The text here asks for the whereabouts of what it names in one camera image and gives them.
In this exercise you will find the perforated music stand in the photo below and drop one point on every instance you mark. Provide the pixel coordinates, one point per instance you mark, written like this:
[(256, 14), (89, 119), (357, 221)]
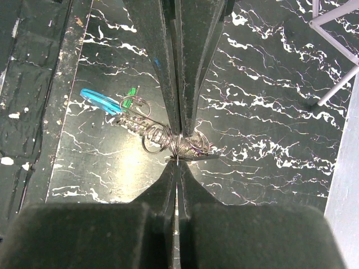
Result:
[(316, 23)]

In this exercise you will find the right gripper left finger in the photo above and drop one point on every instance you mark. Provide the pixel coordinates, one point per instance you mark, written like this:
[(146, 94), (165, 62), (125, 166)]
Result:
[(138, 234)]

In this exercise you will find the green key tag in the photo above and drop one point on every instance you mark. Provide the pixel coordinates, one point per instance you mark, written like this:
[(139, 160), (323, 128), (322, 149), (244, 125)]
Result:
[(128, 100)]

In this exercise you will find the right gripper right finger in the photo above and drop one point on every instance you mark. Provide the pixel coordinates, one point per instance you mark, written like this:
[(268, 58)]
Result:
[(215, 235)]

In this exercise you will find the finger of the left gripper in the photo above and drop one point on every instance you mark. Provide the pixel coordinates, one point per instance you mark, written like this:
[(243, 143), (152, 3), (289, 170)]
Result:
[(195, 26), (152, 20)]

